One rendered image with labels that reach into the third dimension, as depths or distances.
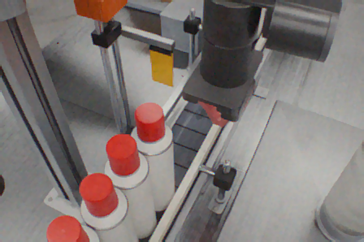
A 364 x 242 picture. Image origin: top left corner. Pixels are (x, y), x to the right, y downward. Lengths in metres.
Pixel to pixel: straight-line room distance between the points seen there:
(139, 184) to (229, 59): 0.17
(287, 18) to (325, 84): 0.53
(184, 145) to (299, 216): 0.22
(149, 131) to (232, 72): 0.11
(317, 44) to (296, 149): 0.34
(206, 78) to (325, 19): 0.14
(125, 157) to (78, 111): 0.41
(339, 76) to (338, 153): 0.27
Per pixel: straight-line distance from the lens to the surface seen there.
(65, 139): 0.51
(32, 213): 0.66
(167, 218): 0.52
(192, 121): 0.65
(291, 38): 0.34
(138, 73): 0.82
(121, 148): 0.37
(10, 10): 0.20
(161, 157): 0.43
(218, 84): 0.39
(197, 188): 0.58
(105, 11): 0.38
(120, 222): 0.38
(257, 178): 0.60
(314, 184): 0.62
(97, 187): 0.35
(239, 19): 0.34
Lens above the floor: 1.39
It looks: 51 degrees down
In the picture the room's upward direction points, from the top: straight up
